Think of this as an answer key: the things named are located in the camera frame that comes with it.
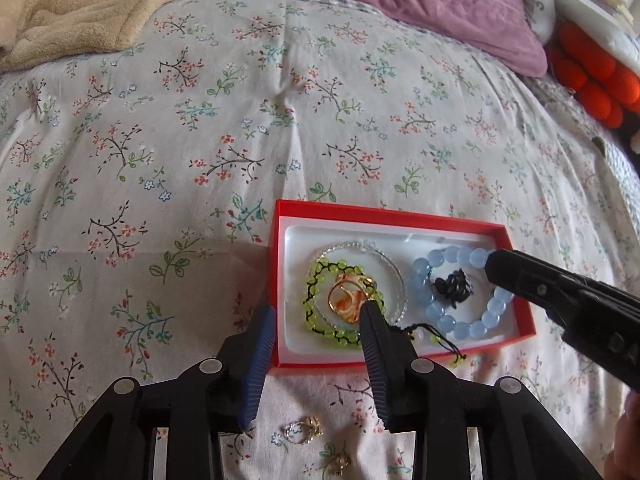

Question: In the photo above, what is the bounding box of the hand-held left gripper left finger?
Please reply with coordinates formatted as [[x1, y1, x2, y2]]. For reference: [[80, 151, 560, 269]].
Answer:
[[37, 305, 276, 480]]

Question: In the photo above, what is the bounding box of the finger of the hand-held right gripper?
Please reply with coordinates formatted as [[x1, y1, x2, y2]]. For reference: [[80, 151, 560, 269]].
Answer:
[[485, 250, 592, 312]]

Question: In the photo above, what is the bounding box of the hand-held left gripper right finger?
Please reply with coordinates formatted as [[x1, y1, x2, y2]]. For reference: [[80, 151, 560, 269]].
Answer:
[[357, 302, 603, 480]]

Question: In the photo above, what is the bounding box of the gold orange ring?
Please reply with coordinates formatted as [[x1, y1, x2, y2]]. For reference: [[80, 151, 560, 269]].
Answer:
[[327, 272, 378, 322]]

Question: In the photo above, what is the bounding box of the black hair claw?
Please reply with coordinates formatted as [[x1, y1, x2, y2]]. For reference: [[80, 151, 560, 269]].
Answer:
[[432, 269, 473, 308]]

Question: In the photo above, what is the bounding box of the clear bead bracelet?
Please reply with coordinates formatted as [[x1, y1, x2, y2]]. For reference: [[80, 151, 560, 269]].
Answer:
[[312, 241, 408, 323]]

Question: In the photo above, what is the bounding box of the red cardboard box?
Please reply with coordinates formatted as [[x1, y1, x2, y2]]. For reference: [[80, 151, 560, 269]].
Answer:
[[269, 199, 538, 371]]

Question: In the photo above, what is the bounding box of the green bead bracelet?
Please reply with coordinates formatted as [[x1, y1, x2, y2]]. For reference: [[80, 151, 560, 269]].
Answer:
[[302, 258, 471, 368]]

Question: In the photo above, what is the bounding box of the blue bead bracelet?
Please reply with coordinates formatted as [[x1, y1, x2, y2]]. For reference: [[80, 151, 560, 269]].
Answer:
[[406, 245, 516, 341]]

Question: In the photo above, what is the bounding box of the person's right hand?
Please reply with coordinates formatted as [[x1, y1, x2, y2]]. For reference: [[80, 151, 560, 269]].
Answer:
[[604, 392, 640, 480]]

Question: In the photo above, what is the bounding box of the grey patterned bedspread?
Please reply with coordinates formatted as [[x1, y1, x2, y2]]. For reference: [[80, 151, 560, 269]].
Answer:
[[520, 72, 640, 221]]

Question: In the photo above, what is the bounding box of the orange plush toy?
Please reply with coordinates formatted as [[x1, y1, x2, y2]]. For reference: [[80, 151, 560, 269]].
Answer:
[[547, 22, 640, 128]]

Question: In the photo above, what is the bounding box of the floral bed sheet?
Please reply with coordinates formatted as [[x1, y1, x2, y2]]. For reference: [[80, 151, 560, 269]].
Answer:
[[0, 0, 640, 480]]

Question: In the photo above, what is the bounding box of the white quilted cushion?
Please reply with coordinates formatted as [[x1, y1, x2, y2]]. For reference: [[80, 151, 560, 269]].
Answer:
[[517, 0, 640, 61]]

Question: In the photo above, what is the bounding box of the beige fleece blanket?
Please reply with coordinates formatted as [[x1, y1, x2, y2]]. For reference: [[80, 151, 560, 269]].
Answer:
[[0, 0, 211, 73]]

